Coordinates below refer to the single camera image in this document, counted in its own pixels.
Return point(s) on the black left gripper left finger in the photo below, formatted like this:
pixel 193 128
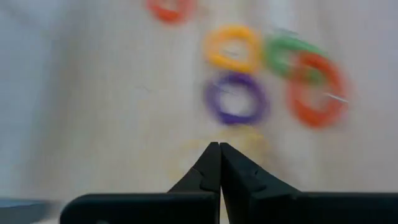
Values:
pixel 174 208

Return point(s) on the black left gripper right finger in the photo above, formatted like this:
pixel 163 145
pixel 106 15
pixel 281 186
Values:
pixel 280 208

